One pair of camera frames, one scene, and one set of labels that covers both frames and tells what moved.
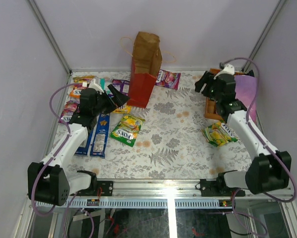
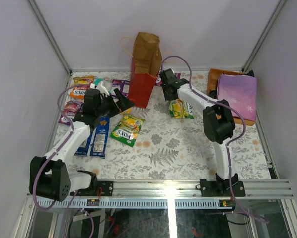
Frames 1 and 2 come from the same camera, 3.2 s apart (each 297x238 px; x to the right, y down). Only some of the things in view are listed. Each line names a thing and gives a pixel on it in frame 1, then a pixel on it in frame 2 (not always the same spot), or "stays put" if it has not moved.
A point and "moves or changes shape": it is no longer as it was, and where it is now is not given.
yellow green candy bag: (219, 134) moves or changes shape
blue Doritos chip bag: (97, 144) stays put
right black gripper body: (212, 93) → (167, 96)
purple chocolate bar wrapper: (122, 86) stays put
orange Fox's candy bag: (76, 91) stays put
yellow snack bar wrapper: (126, 109) stays put
